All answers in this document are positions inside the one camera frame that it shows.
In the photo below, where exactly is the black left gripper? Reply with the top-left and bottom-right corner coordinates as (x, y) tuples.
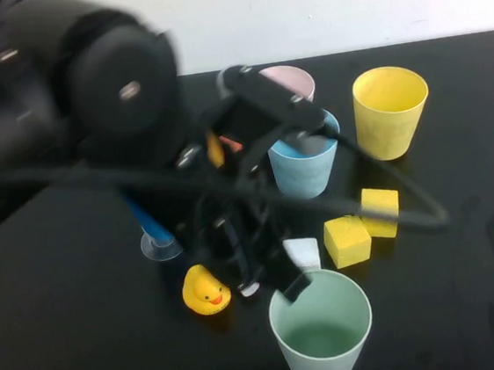
(162, 88), (306, 301)

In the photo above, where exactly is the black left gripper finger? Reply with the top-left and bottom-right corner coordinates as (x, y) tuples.
(258, 221), (314, 307)

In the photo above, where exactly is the green plastic cup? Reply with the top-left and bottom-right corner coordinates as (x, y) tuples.
(264, 263), (379, 370)

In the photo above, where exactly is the yellow plastic cup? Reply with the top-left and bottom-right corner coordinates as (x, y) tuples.
(349, 62), (437, 164)

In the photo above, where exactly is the pink plastic cup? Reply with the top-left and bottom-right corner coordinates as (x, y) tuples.
(258, 62), (318, 108)

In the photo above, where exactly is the white foam block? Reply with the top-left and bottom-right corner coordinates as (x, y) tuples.
(282, 235), (323, 274)

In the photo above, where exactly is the white green glue stick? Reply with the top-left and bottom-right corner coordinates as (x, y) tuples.
(238, 280), (262, 299)

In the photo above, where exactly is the yellow rubber duck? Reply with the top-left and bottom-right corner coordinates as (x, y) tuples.
(178, 260), (235, 319)

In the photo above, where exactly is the yellow cube rough face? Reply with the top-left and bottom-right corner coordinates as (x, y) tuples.
(320, 212), (375, 271)

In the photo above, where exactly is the clear conical cup blue tape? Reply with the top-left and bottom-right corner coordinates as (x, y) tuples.
(121, 187), (185, 265)

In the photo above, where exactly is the light blue plastic cup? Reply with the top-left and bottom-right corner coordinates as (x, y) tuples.
(263, 106), (348, 203)

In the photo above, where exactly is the yellow cube smooth face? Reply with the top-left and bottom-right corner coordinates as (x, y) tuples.
(357, 185), (404, 242)

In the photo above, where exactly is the red-brown cube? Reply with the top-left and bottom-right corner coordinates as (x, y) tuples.
(218, 133), (244, 154)

